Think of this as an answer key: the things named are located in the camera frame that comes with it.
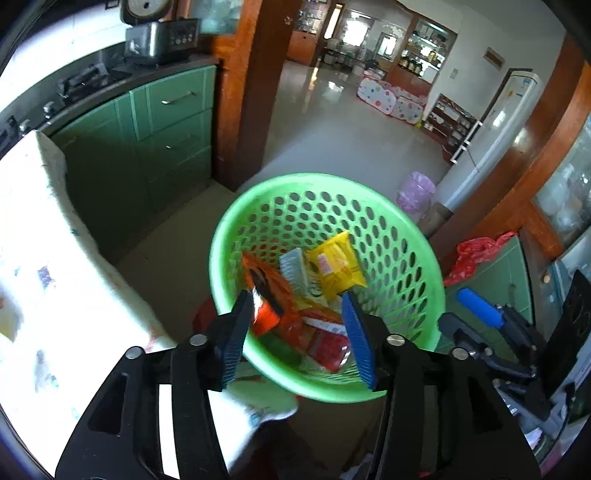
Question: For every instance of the orange snack packet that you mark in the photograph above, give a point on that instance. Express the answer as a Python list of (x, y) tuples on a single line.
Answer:
[(272, 295)]

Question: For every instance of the polka-dot play tent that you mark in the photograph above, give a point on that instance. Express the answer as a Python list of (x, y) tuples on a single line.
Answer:
[(392, 101)]

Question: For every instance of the dark shoe rack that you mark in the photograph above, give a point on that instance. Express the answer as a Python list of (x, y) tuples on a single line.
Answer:
[(450, 124)]

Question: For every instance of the green plastic basket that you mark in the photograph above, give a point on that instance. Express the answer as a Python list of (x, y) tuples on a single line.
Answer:
[(295, 207)]

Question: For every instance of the white and green packet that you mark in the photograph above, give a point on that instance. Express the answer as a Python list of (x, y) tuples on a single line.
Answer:
[(295, 267)]

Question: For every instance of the black gas stove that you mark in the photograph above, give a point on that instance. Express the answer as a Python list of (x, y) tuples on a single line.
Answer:
[(83, 83)]

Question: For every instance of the red snack packet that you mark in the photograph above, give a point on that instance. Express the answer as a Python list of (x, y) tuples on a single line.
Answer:
[(328, 346)]

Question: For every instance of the green kitchen cabinet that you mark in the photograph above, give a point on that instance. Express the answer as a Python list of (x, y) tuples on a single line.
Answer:
[(175, 138)]

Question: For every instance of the red plastic bag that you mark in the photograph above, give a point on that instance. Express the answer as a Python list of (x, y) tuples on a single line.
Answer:
[(475, 254)]

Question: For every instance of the white standing air conditioner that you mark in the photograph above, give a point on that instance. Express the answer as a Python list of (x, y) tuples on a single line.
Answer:
[(498, 124)]

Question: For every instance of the printed tablecloth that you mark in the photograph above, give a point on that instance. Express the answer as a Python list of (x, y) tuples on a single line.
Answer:
[(46, 300)]

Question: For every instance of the pink trash bin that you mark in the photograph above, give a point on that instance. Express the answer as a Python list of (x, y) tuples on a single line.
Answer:
[(415, 191)]

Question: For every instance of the small green cabinet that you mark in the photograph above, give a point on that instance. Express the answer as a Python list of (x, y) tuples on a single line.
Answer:
[(494, 281)]

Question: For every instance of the wooden display shelves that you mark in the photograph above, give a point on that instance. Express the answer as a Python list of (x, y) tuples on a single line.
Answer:
[(422, 50)]

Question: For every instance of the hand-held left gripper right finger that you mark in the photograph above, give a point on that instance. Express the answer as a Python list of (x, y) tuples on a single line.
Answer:
[(358, 341)]

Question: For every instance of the yellow snack packet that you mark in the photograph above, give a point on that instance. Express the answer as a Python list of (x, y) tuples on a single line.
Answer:
[(334, 263)]

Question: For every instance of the black countertop appliance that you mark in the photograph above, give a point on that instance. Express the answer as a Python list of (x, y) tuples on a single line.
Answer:
[(183, 34)]

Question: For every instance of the wooden display cabinet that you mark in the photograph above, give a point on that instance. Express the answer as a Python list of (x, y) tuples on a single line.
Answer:
[(568, 194)]

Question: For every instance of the red stool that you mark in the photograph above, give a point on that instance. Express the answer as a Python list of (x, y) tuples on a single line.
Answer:
[(205, 318)]

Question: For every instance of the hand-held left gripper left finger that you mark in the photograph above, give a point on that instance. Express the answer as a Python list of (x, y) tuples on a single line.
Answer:
[(233, 341)]

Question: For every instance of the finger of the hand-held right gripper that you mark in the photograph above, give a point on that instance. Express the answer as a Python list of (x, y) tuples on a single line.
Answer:
[(480, 307), (461, 334)]

